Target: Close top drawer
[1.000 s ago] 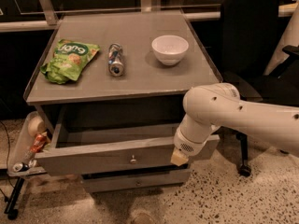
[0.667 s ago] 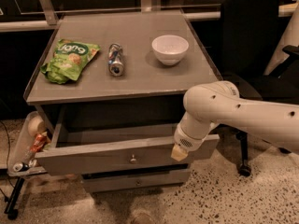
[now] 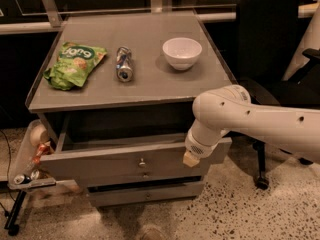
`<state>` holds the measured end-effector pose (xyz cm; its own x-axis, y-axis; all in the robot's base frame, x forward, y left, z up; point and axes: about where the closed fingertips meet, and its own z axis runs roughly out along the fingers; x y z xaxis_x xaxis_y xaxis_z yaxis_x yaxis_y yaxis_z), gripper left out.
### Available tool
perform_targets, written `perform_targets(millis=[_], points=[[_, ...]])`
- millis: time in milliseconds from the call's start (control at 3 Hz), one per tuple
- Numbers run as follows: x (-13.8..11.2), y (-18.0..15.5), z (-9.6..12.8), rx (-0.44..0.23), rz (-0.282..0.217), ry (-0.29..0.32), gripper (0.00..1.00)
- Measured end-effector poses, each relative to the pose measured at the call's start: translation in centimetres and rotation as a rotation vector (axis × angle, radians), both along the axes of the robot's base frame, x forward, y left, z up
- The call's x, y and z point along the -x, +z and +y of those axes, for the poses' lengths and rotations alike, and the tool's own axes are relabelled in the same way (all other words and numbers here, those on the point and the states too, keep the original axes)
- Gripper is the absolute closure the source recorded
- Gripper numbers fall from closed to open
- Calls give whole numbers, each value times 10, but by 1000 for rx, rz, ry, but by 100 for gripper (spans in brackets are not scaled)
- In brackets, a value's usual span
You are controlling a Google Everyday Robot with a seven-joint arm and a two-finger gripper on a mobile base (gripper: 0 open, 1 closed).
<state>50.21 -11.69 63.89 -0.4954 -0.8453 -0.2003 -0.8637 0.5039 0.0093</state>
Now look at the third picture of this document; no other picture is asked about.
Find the white bowl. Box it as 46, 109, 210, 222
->
162, 37, 202, 71

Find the grey cabinet with tray top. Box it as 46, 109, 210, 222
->
26, 11, 234, 139

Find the grey drawer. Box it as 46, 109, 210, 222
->
87, 181, 204, 207
41, 136, 232, 187
74, 173, 208, 189

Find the black stand leg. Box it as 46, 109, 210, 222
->
5, 190, 26, 236

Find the clear plastic side bin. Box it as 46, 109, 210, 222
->
8, 120, 56, 190

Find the dark can in bin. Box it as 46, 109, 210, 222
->
13, 174, 31, 185

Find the grey middle drawer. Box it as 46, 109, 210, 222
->
74, 173, 208, 189

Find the beige round object in bin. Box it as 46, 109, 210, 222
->
30, 124, 50, 146

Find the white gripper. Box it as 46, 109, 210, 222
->
183, 128, 222, 167

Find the green snack bag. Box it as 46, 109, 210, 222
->
43, 42, 107, 91

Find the grey top drawer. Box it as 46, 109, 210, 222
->
41, 136, 232, 187

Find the metal guard rail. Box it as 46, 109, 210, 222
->
0, 0, 319, 35

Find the grey bottom drawer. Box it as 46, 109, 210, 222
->
87, 181, 204, 207

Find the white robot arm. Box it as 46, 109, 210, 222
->
183, 85, 320, 167

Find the red soda can in bin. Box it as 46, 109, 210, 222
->
32, 143, 50, 165

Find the black office chair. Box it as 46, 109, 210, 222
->
233, 0, 319, 190

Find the crushed silver can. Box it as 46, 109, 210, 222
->
116, 47, 133, 82

